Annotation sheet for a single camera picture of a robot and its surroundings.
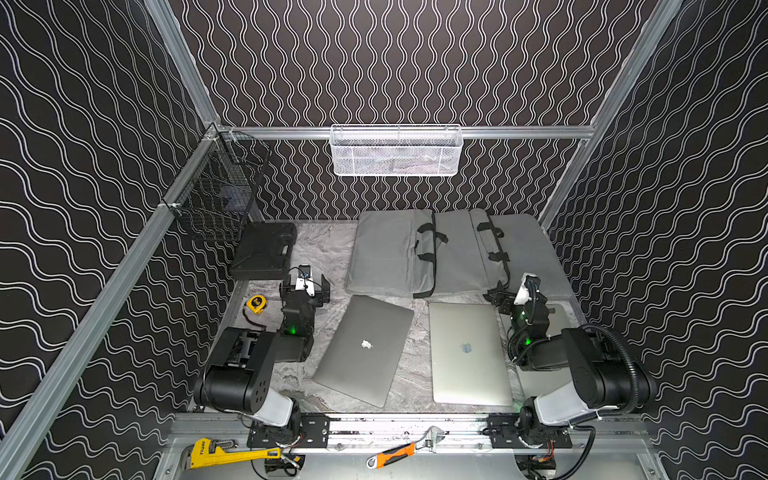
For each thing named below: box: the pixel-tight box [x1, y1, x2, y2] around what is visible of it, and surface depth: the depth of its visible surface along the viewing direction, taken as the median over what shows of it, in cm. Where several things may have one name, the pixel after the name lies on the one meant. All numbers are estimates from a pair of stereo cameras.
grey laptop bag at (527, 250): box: [488, 214, 573, 300], surface depth 111 cm
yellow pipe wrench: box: [182, 438, 281, 469], surface depth 72 cm
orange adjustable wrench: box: [366, 426, 445, 469], surface depth 73 cm
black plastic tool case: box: [230, 222, 297, 280], surface depth 105 cm
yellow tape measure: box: [244, 294, 267, 314], surface depth 97 cm
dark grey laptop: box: [312, 294, 415, 409], surface depth 92 cm
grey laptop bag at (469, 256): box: [435, 208, 510, 294], surface depth 108 cm
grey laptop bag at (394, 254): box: [346, 209, 449, 298], surface depth 108 cm
